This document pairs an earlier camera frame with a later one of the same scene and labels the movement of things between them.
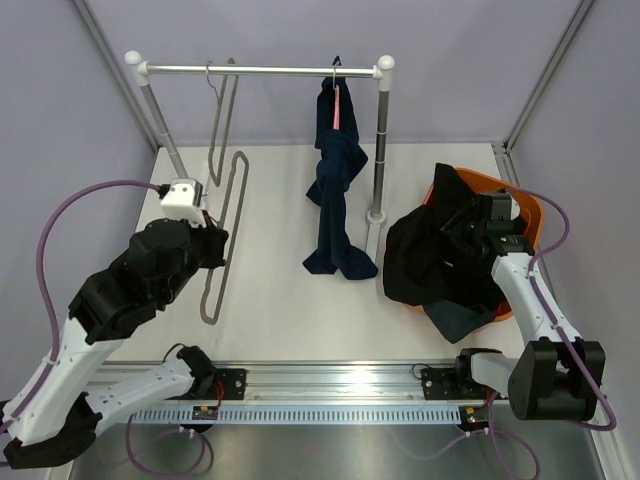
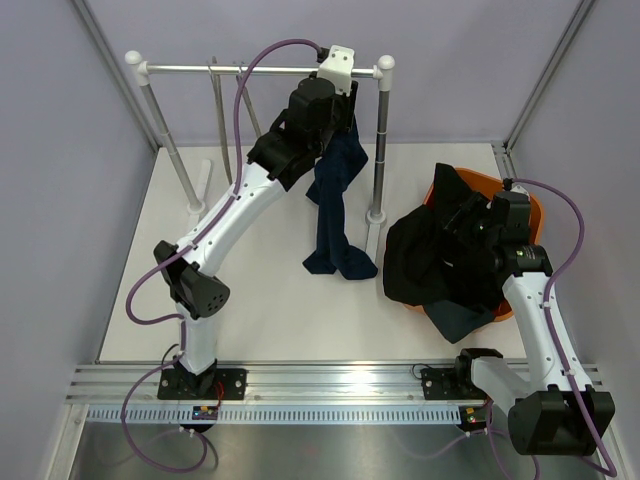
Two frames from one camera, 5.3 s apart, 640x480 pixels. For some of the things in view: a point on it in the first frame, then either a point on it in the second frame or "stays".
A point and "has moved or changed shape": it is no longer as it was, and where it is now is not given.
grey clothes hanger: (225, 100) has moved or changed shape
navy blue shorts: (341, 161) stays
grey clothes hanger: (227, 208) has moved or changed shape
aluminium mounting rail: (339, 383) stays
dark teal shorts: (455, 319) stays
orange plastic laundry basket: (528, 207) stays
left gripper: (216, 239) to (344, 104)
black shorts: (421, 266) stays
